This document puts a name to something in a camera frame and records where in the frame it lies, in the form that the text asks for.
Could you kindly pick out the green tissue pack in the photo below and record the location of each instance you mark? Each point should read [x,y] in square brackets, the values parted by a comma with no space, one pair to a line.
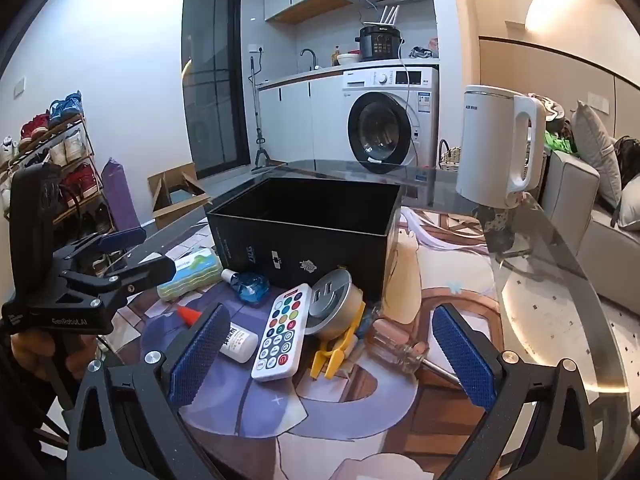
[192,272]

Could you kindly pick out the white pillow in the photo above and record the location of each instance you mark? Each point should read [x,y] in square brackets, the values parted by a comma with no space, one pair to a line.
[631,205]

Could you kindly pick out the white glue bottle orange cap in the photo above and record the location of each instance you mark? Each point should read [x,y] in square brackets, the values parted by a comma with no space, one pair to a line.
[240,342]

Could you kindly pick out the white remote control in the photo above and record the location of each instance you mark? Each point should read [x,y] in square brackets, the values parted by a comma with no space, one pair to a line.
[280,330]

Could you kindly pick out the white bowl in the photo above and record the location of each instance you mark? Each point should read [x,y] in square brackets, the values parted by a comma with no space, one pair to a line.
[347,59]

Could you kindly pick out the purple yoga mat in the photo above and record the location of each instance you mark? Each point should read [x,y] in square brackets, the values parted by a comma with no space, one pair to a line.
[120,195]

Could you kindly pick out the yellow plastic tool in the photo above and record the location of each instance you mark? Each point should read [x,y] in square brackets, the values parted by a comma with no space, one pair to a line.
[325,360]

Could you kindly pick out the blue glass bottle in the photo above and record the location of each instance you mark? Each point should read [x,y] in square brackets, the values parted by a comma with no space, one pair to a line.
[250,287]

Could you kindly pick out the black kitchen faucet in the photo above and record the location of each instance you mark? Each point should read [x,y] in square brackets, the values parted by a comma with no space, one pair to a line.
[314,56]

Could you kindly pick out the white wall socket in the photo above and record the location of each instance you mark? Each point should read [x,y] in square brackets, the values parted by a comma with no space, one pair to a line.
[256,50]

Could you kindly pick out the black storage box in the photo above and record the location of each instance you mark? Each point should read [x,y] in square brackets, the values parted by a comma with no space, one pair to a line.
[300,245]

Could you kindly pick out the grey sofa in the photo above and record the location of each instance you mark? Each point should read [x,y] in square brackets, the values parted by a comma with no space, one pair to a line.
[600,245]

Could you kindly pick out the upright mop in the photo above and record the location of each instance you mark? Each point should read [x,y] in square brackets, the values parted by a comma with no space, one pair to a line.
[259,125]

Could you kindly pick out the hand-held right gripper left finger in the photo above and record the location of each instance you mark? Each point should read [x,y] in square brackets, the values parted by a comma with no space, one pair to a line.
[200,355]

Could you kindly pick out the white wall switch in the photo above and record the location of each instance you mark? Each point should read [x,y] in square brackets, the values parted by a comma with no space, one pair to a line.
[599,102]
[19,87]

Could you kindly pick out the grey pillow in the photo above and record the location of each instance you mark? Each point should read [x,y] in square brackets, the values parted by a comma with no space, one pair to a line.
[595,155]

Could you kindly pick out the person's left hand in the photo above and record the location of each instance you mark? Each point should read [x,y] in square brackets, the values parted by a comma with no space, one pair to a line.
[27,355]

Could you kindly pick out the black pressure cooker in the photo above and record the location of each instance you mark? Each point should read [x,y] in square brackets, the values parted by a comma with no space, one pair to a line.
[380,45]

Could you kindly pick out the white washing machine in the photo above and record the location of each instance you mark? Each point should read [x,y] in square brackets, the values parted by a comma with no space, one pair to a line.
[400,125]

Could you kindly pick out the pile of clothes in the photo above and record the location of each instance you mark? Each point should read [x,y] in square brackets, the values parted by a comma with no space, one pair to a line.
[555,141]

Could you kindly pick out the wooden shoe rack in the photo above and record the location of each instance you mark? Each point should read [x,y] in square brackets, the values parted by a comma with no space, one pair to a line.
[70,132]

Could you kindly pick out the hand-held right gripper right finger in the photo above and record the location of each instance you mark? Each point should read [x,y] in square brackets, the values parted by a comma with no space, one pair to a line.
[462,360]

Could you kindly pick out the dark backpack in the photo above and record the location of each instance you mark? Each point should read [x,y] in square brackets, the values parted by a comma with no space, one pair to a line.
[627,157]

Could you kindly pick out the white base cabinets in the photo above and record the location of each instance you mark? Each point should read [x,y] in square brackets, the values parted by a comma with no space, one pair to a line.
[300,115]

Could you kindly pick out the open cardboard box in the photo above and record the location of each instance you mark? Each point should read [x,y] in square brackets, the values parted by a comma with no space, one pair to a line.
[175,210]

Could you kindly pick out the person's left forearm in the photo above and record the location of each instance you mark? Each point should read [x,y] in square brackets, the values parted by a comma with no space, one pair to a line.
[25,425]

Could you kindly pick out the white router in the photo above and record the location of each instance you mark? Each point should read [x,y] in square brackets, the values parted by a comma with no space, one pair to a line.
[380,24]

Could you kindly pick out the black framed glass door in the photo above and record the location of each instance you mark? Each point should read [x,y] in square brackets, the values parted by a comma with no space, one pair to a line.
[215,85]

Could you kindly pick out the crumpled cloth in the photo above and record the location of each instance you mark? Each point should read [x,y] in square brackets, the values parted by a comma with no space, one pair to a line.
[424,52]

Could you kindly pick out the round silver socket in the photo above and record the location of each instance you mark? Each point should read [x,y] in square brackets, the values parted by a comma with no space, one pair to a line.
[332,290]

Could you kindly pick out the white electric kettle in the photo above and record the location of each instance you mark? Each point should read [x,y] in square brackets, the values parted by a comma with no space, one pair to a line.
[487,150]

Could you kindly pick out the small yellow bottle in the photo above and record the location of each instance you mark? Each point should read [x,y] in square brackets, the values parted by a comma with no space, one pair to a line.
[335,56]

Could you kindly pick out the wicker basket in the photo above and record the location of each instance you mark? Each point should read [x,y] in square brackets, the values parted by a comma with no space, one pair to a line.
[450,160]

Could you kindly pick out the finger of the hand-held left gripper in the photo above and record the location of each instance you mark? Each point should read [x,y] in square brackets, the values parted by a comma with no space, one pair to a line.
[150,270]
[120,240]

